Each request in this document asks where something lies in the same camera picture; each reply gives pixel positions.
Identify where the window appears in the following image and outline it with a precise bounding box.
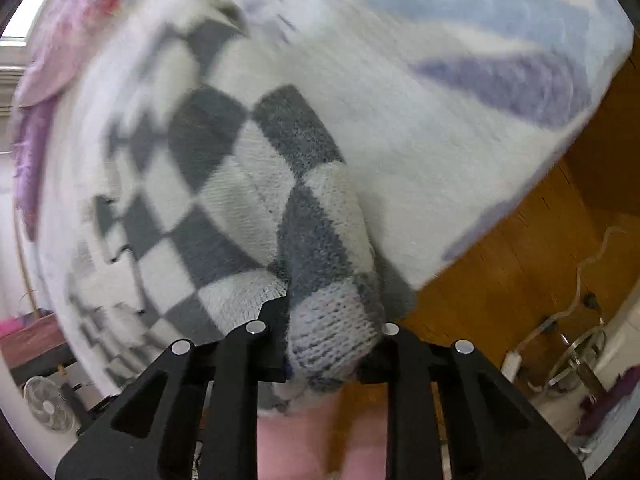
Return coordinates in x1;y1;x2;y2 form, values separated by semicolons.
1;0;56;43

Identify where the pink and grey towel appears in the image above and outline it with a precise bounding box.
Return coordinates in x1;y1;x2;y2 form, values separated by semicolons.
0;312;76;386

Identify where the white standing fan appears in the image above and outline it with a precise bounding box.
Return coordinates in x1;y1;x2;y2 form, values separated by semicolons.
22;375;78;433

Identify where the white power cable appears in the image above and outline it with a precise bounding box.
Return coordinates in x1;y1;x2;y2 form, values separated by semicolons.
502;227;626;381

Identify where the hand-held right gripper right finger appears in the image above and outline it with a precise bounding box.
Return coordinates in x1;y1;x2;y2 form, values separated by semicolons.
357;322;586;480

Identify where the dark purple cloth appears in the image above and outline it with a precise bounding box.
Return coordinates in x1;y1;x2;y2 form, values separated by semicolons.
575;365;633;436

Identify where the wooden clothes rack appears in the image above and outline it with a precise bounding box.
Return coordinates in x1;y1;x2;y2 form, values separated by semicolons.
11;200;41;318

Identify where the purple floral quilt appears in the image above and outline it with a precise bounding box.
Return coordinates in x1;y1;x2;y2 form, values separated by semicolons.
12;0;131;241

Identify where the chrome ring stand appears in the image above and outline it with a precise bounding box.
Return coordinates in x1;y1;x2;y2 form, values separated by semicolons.
547;327;608;396

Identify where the grey white checkered cardigan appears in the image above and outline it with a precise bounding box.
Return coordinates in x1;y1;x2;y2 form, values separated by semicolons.
65;0;401;416

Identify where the person's pink pajamas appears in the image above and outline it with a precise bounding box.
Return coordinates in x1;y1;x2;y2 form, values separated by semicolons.
257;390;391;480

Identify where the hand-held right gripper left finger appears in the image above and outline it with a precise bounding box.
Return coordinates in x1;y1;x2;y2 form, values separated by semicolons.
55;297;291;480

